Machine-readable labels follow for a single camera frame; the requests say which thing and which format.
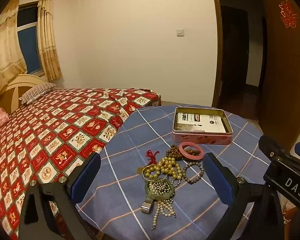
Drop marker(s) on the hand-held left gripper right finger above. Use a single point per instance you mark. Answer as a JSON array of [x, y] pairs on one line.
[[216, 180]]

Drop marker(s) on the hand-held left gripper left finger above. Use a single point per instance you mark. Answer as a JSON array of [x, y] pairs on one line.
[[88, 177]]

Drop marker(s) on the pink tin box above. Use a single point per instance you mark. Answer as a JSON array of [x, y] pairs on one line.
[[202, 138]]

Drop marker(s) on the pink bangle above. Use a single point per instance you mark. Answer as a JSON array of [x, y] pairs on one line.
[[182, 152]]

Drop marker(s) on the metal watch band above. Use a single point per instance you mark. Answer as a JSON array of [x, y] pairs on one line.
[[147, 206]]

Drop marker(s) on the red patterned bedspread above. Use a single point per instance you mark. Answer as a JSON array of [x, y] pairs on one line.
[[52, 135]]

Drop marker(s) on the white printed card box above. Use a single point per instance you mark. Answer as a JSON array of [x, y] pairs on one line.
[[205, 123]]

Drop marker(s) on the thin silver bangle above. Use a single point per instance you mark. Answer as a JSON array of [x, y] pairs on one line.
[[145, 177]]

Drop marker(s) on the green jade bangle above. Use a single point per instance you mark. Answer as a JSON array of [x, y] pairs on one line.
[[148, 192]]

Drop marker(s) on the brown wooden door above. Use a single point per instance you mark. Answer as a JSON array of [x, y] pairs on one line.
[[280, 80]]

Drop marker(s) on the striped pillow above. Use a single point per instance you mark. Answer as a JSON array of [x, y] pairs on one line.
[[37, 93]]

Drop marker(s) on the cream wooden headboard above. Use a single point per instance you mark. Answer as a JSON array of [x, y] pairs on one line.
[[12, 90]]

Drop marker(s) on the red paper door decal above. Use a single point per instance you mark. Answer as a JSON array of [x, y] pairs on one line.
[[288, 13]]

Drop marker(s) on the window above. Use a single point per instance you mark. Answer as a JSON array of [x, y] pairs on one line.
[[30, 47]]

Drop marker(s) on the yellow sheer curtain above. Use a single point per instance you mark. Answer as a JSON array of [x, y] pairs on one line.
[[5, 50]]

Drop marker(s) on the brown wooden door frame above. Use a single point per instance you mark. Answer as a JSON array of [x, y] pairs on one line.
[[216, 42]]

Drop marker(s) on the white light switch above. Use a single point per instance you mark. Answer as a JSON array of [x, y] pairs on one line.
[[180, 32]]

